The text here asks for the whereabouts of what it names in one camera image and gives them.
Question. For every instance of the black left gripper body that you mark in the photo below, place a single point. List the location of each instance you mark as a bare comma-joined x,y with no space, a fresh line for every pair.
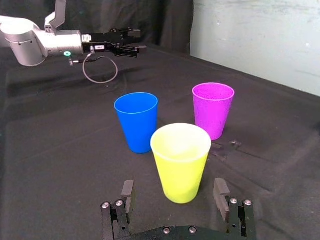
105,41

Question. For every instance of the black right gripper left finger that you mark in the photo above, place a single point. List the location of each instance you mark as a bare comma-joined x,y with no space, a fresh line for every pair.
117,220

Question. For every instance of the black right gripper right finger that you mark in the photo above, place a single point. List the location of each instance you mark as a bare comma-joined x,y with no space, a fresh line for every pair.
241,217

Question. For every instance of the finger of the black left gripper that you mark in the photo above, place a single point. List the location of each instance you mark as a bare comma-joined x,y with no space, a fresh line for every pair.
132,33
127,50

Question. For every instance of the black hanging backdrop cloth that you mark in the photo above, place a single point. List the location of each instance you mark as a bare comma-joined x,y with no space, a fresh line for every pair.
150,15

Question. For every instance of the yellow plastic cup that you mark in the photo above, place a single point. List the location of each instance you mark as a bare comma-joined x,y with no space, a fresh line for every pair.
181,175

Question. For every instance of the blue plastic cup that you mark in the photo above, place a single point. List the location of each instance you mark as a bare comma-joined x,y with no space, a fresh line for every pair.
137,125

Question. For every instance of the black table cloth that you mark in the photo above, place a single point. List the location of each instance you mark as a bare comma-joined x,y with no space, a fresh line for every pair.
50,150

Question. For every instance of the magenta plastic cup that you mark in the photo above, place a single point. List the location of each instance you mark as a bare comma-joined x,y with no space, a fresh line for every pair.
212,112

